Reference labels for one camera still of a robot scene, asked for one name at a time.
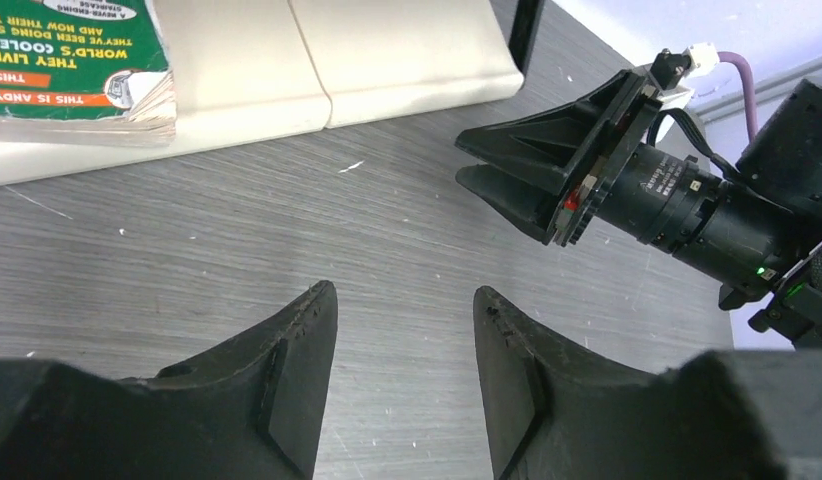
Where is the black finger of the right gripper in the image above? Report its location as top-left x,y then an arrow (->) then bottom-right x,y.
455,165 -> 559,244

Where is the dark green spine book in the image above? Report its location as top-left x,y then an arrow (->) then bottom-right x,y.
0,0 -> 177,147

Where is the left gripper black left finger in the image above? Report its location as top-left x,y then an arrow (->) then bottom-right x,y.
0,280 -> 338,479

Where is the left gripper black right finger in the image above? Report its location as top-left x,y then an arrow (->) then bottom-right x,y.
473,286 -> 822,479

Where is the cream three-tier shelf rack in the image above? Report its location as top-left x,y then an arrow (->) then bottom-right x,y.
0,1 -> 524,186

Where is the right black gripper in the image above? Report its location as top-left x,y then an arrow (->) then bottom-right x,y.
455,70 -> 822,310

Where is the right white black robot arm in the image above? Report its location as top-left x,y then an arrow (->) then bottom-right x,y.
455,70 -> 822,348

